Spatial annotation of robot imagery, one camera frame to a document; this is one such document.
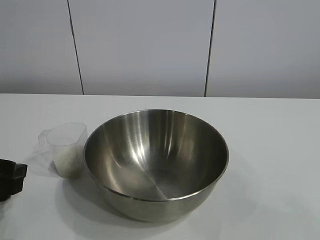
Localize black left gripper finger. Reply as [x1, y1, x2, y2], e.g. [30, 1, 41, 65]
[0, 157, 28, 181]
[0, 178, 25, 202]

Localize stainless steel mixing bowl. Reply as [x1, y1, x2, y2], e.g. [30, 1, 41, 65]
[83, 108, 230, 223]

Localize clear plastic measuring cup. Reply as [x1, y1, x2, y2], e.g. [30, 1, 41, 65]
[37, 122, 88, 179]

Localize white rice grains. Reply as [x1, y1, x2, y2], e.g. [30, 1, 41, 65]
[52, 146, 85, 179]

